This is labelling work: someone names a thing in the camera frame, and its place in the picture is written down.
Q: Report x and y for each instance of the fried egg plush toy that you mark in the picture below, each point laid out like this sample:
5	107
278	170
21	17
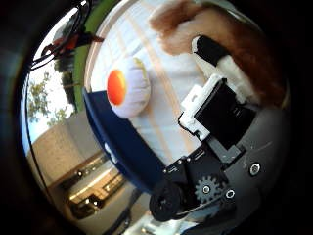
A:
130	88

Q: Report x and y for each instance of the brown and white plush toy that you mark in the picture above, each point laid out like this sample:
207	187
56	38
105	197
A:
234	32

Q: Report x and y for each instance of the white striped tablecloth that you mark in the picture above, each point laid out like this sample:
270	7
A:
163	81

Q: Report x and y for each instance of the blue plastic container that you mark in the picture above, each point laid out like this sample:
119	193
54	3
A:
124	150

